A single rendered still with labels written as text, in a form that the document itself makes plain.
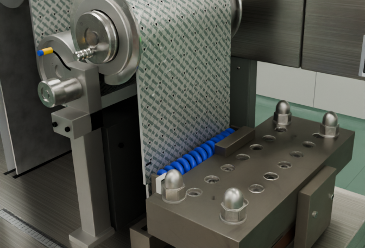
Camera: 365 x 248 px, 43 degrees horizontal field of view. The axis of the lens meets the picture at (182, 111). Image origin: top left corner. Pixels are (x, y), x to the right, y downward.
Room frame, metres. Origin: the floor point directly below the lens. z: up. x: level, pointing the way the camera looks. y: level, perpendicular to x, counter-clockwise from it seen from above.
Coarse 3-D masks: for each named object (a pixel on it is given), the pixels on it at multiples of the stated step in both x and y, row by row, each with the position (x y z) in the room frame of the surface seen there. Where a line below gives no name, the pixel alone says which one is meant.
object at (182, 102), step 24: (216, 48) 0.77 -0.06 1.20; (144, 72) 0.64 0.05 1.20; (168, 72) 0.68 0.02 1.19; (192, 72) 0.72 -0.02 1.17; (216, 72) 0.77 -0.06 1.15; (144, 96) 0.63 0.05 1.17; (168, 96) 0.67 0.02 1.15; (192, 96) 0.72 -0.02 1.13; (216, 96) 0.77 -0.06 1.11; (144, 120) 0.63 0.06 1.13; (168, 120) 0.67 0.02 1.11; (192, 120) 0.72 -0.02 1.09; (216, 120) 0.77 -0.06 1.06; (144, 144) 0.63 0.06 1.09; (168, 144) 0.67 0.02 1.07; (192, 144) 0.72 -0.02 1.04; (144, 168) 0.63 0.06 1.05
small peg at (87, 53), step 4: (88, 48) 0.65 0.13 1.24; (76, 52) 0.63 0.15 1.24; (80, 52) 0.63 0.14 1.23; (84, 52) 0.64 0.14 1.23; (88, 52) 0.64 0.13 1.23; (92, 52) 0.64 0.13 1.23; (76, 56) 0.63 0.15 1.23; (80, 56) 0.63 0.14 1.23; (84, 56) 0.63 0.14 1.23; (88, 56) 0.64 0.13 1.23; (92, 56) 0.65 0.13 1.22; (76, 60) 0.63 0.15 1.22; (80, 60) 0.63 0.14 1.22
